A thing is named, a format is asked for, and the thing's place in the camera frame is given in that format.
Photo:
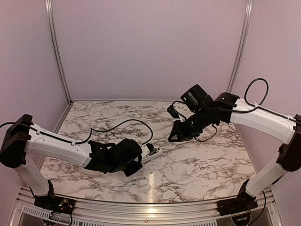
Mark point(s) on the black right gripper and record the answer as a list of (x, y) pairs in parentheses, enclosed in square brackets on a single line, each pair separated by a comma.
[(177, 129)]

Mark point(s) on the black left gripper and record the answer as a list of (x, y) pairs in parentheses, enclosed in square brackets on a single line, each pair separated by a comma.
[(131, 172)]

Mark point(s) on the white remote control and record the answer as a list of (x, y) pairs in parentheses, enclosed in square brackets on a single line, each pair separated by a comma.
[(152, 155)]

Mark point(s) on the white battery cover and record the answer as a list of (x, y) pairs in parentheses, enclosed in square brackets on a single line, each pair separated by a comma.
[(231, 189)]

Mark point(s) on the clear handled screwdriver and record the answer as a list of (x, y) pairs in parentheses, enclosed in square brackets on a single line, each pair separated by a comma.
[(163, 145)]

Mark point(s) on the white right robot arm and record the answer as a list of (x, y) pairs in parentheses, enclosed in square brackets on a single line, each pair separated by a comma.
[(231, 108)]

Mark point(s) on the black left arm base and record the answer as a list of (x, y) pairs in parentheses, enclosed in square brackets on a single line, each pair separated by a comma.
[(54, 203)]

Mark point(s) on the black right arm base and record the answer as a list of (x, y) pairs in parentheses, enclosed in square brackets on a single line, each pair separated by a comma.
[(242, 202)]

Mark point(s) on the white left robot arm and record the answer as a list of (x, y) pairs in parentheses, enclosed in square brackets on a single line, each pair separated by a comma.
[(23, 138)]

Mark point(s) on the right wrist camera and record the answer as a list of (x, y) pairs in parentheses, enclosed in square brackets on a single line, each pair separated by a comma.
[(171, 110)]

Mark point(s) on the aluminium front rail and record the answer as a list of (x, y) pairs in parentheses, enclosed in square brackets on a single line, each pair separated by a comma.
[(103, 213)]

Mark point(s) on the aluminium right corner post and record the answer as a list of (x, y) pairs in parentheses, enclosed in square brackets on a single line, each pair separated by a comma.
[(241, 45)]

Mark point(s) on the aluminium corner post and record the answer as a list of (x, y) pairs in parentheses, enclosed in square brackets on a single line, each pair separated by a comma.
[(241, 45), (56, 51)]

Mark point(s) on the aluminium left corner post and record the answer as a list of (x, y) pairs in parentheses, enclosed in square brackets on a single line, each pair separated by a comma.
[(56, 51)]

